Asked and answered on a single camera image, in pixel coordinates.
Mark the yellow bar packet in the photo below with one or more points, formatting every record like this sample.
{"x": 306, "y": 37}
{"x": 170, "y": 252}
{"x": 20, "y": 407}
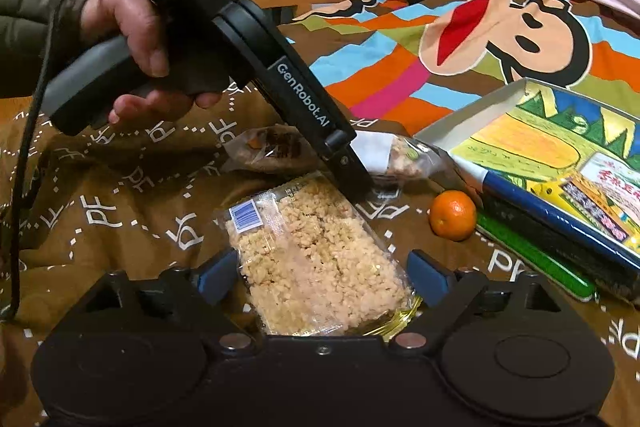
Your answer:
{"x": 595, "y": 207}

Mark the clear nut bar packet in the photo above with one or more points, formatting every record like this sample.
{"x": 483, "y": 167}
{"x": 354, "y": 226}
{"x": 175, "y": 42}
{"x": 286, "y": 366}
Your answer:
{"x": 400, "y": 157}

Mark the blue and white snack packet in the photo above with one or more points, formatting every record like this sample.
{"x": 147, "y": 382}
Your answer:
{"x": 550, "y": 214}

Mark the person's left hand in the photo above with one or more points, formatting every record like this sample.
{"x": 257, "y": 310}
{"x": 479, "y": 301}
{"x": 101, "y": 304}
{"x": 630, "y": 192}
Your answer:
{"x": 135, "y": 22}

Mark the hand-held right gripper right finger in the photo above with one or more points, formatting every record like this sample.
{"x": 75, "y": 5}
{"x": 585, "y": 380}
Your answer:
{"x": 425, "y": 274}

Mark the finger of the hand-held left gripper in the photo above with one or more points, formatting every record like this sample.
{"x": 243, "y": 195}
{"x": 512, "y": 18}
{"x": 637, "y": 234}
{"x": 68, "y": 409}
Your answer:
{"x": 357, "y": 172}

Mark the metal tray with cartoon liner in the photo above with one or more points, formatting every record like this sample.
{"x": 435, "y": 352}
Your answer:
{"x": 545, "y": 137}

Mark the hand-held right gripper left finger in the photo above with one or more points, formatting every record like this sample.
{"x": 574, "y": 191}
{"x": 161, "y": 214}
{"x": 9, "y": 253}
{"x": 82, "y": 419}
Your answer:
{"x": 220, "y": 274}

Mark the tangerine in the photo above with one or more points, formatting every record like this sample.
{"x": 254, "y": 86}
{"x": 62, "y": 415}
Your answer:
{"x": 452, "y": 214}

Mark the clear rice crisp packet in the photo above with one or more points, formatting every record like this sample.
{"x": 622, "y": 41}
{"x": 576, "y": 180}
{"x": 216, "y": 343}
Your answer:
{"x": 310, "y": 257}

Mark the white and green snack packet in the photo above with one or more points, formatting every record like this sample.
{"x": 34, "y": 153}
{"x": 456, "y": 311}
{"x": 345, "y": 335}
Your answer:
{"x": 617, "y": 169}

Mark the brown printed blanket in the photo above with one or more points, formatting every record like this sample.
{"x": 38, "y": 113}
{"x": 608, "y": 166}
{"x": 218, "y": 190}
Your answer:
{"x": 150, "y": 207}

